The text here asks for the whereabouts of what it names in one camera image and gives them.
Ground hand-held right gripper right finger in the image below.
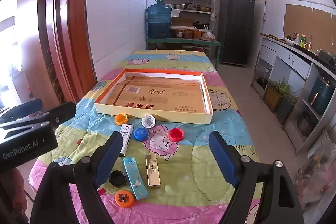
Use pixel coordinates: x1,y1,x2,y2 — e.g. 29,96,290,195
209,131,305,224

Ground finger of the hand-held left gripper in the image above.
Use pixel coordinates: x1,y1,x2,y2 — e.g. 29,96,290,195
0,98,43,122
0,101,76,132

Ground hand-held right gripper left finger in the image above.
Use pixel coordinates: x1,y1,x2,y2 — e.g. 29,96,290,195
30,132,124,224

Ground black bottle cap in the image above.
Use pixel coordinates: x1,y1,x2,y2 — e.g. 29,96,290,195
108,170,127,187

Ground teal lighter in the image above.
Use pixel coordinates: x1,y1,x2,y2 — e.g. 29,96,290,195
123,157,149,200

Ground white cartoon lighter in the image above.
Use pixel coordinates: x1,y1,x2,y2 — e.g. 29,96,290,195
118,124,133,157

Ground orange labelled bottle cap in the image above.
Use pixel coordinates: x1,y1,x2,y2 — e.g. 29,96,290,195
115,190,136,207

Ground blue bottle cap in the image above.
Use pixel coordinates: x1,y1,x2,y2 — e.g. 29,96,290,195
134,128,149,141

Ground gold lighter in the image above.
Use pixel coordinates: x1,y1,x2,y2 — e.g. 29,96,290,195
145,154,161,188

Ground plain orange bottle cap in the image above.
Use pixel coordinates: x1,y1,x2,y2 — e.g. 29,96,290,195
115,113,129,125

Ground red bottle cap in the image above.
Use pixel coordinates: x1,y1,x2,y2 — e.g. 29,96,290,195
169,128,184,141

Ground shallow cream cardboard box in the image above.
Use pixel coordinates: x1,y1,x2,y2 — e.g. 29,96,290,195
94,68,214,125

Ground white bottle cap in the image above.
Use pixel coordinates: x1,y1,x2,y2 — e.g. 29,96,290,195
141,114,156,128

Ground person's left hand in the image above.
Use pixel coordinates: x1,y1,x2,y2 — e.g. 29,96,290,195
0,169,28,216

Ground colourful cartoon blanket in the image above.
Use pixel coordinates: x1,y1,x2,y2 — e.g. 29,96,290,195
28,49,260,224

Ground dark planter with plant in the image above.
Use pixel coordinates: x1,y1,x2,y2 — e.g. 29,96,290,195
276,94,298,125

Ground brown planter with plant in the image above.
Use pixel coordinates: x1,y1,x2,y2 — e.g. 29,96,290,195
265,80,285,112

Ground flattened brown carton sheet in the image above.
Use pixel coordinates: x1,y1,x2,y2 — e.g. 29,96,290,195
105,76,206,114

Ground steel cooking pot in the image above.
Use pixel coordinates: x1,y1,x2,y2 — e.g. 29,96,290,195
297,112,317,136

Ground large glass jar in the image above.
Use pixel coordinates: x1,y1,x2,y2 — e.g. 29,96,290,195
259,67,271,83

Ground large crumpled plastic bag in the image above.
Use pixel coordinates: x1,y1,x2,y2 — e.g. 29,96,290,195
293,135,336,214

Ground teal air fryer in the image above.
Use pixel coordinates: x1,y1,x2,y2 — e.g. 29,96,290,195
308,76,332,115

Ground white kitchen counter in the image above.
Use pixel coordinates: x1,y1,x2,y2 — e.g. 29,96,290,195
252,33,336,153

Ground green metal table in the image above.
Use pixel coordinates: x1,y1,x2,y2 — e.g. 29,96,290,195
146,38,222,69

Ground clear plastic food bag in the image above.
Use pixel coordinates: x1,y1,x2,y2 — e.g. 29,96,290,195
202,25,217,41

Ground blue water jug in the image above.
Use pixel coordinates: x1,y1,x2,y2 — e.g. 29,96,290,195
145,3,172,39

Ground dark grey fridge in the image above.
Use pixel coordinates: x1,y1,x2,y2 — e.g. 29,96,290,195
218,0,255,66

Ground brown cardboard carton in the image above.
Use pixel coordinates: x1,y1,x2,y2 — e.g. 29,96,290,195
172,17,194,27

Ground black gas stove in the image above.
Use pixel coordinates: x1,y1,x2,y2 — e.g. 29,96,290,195
316,49,336,69

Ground red wooden door frame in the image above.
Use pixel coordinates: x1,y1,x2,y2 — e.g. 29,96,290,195
37,0,97,104

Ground cardboard wall sheets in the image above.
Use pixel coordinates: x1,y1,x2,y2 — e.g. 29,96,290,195
283,4,336,52

